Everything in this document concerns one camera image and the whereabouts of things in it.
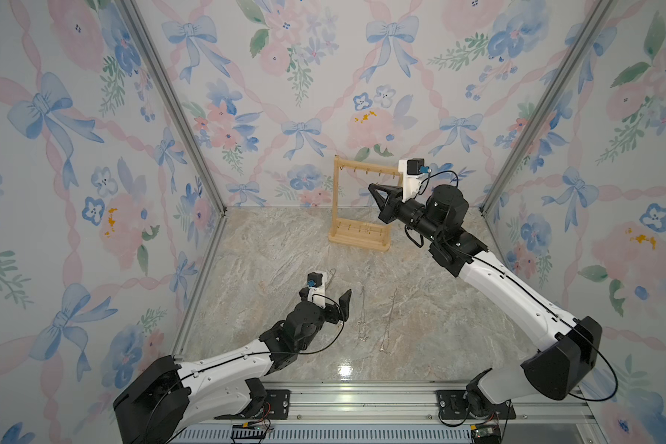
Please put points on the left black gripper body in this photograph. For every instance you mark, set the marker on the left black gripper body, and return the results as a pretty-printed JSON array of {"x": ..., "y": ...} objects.
[{"x": 327, "y": 314}]

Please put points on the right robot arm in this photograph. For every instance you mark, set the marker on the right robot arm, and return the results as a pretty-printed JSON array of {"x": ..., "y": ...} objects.
[{"x": 567, "y": 348}]

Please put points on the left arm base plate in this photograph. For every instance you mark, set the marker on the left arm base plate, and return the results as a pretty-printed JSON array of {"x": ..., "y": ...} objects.
[{"x": 276, "y": 406}]

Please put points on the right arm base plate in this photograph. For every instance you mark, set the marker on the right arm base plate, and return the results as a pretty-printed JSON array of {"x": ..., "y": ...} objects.
[{"x": 459, "y": 405}]

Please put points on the aluminium mounting rail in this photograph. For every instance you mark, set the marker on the aluminium mounting rail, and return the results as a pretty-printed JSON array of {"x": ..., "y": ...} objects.
[{"x": 379, "y": 412}]

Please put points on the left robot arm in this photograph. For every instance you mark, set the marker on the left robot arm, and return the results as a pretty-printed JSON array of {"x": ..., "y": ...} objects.
[{"x": 170, "y": 396}]

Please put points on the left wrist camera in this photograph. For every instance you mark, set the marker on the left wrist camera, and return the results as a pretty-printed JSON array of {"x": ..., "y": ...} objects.
[{"x": 316, "y": 288}]

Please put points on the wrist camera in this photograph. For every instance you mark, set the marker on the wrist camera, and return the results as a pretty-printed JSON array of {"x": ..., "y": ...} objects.
[
  {"x": 316, "y": 288},
  {"x": 414, "y": 171}
]

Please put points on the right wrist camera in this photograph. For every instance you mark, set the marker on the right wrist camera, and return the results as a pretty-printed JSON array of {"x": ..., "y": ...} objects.
[{"x": 414, "y": 171}]

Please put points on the right aluminium corner post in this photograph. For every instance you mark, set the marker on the right aluminium corner post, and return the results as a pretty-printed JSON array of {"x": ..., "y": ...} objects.
[{"x": 587, "y": 33}]

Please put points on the aluminium corner post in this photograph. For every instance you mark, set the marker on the aluminium corner post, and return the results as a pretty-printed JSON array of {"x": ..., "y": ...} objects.
[
  {"x": 587, "y": 33},
  {"x": 143, "y": 40}
]

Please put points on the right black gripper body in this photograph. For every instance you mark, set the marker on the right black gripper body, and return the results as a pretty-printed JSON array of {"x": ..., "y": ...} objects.
[{"x": 413, "y": 215}]

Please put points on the wooden jewelry display stand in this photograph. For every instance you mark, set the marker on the wooden jewelry display stand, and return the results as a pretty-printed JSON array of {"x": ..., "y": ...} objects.
[{"x": 356, "y": 226}]

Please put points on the left aluminium corner post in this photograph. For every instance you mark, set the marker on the left aluminium corner post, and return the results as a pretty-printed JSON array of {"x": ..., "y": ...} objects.
[{"x": 143, "y": 40}]

